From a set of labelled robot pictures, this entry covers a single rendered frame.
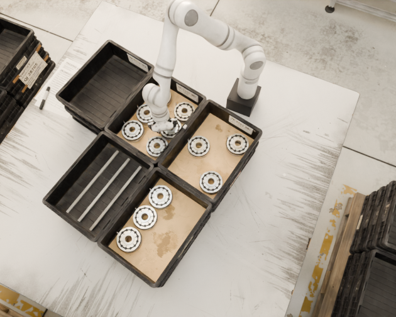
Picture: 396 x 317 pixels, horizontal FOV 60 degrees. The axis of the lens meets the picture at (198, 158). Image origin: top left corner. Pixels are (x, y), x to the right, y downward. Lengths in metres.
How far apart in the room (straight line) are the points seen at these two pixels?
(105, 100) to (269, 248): 1.06
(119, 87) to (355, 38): 2.10
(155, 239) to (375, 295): 1.21
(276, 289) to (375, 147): 1.50
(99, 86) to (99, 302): 1.02
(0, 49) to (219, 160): 1.69
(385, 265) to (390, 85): 1.48
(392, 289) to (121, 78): 1.78
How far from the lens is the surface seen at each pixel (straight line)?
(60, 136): 1.93
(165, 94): 1.32
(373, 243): 2.06
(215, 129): 1.65
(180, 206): 1.53
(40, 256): 1.79
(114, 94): 1.80
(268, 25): 3.14
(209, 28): 1.30
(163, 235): 1.52
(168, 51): 1.29
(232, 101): 1.77
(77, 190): 1.65
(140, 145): 1.64
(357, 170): 2.67
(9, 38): 2.70
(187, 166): 1.58
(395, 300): 2.18
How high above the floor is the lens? 2.32
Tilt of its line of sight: 70 degrees down
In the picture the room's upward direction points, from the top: 3 degrees counter-clockwise
